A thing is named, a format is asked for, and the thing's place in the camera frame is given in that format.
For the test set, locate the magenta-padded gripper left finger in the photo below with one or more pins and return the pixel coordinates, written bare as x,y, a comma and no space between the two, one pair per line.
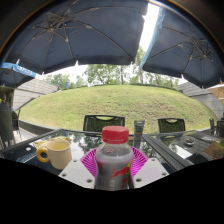
75,171

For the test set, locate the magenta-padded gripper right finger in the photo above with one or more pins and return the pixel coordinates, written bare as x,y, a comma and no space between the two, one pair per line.
151,170

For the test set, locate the red-capped clear drink bottle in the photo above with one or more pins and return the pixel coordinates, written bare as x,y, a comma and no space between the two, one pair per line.
113,163

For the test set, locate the yellow foil packet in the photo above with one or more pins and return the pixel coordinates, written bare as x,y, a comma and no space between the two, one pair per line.
41,143

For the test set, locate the small round ashtray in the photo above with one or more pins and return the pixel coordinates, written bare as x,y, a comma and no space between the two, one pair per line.
189,141

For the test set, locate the dark wicker chair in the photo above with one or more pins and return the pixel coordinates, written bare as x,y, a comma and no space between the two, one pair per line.
6,128
100,123
171,126

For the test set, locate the brown paper bag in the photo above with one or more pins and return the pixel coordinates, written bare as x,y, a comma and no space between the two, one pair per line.
215,150

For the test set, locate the person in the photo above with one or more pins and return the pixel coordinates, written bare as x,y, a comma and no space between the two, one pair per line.
4,106

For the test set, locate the light blue patio umbrella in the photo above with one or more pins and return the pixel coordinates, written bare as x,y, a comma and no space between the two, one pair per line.
15,73

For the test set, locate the navy patio umbrella with blue edge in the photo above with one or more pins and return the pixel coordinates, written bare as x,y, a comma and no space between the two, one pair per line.
186,50

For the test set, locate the large navy patio umbrella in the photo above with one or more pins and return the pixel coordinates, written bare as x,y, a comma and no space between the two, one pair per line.
76,33

